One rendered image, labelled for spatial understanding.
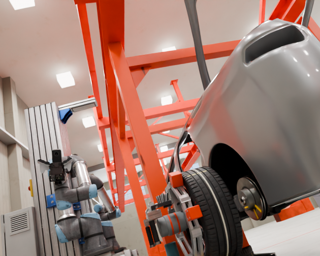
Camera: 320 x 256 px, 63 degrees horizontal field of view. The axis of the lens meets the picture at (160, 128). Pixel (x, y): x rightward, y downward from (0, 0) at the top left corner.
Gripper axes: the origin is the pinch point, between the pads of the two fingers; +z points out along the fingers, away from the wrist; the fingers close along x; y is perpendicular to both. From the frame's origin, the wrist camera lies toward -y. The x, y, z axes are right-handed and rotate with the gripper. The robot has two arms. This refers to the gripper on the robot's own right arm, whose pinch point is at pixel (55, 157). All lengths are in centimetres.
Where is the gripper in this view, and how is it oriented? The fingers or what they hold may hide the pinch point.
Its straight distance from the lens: 132.2
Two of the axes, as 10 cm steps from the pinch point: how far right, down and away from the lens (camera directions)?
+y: 1.7, 8.8, -4.4
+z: 2.4, -4.7, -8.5
